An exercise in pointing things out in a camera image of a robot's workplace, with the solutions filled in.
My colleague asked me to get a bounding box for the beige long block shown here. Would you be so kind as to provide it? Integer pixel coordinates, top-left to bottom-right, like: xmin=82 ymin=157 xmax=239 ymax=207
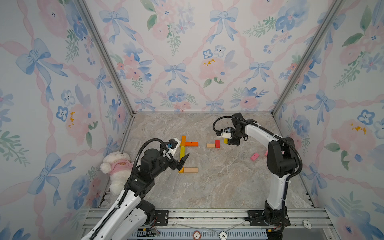
xmin=183 ymin=167 xmax=199 ymax=174

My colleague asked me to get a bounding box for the lime yellow long block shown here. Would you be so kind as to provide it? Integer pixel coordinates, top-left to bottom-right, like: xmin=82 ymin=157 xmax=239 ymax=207
xmin=180 ymin=146 xmax=186 ymax=160

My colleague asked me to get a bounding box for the red-orange long block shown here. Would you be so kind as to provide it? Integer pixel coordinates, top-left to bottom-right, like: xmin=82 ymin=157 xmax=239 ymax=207
xmin=185 ymin=142 xmax=199 ymax=147

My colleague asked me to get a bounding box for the red long block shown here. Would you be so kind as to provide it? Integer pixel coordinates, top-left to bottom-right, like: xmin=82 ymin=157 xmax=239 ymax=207
xmin=215 ymin=140 xmax=221 ymax=149

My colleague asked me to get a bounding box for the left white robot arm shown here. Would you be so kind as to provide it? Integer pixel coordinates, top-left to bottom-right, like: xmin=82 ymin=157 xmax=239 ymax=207
xmin=83 ymin=138 xmax=188 ymax=240

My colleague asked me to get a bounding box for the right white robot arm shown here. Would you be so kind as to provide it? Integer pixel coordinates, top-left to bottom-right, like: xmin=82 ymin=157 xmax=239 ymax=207
xmin=213 ymin=113 xmax=303 ymax=233

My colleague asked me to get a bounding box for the pink short block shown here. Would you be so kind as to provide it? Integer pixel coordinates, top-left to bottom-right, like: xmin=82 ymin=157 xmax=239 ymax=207
xmin=250 ymin=153 xmax=260 ymax=162

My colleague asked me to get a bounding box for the white plush toy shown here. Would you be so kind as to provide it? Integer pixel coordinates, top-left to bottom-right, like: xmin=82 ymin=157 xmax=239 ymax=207
xmin=100 ymin=152 xmax=133 ymax=196

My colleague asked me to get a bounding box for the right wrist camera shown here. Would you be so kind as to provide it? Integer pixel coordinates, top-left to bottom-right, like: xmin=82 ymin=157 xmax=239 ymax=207
xmin=220 ymin=129 xmax=233 ymax=139

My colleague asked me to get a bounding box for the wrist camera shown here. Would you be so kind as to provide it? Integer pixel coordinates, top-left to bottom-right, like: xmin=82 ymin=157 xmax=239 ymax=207
xmin=220 ymin=129 xmax=233 ymax=139
xmin=163 ymin=138 xmax=181 ymax=160

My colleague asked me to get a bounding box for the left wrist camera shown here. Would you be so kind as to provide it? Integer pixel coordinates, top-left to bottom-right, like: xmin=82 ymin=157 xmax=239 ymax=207
xmin=163 ymin=138 xmax=181 ymax=160

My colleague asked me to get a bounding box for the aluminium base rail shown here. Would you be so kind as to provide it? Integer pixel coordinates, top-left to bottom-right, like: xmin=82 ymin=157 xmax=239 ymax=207
xmin=95 ymin=209 xmax=340 ymax=240

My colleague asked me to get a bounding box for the aluminium corner post right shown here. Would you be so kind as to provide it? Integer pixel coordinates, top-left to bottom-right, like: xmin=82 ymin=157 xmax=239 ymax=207
xmin=271 ymin=0 xmax=345 ymax=117

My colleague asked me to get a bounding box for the aluminium corner post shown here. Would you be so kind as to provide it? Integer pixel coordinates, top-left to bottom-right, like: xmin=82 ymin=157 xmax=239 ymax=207
xmin=271 ymin=0 xmax=345 ymax=117
xmin=74 ymin=0 xmax=134 ymax=117

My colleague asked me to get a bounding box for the aluminium corner post left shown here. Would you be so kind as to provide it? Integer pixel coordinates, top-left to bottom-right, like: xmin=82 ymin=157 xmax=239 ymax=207
xmin=74 ymin=0 xmax=134 ymax=117

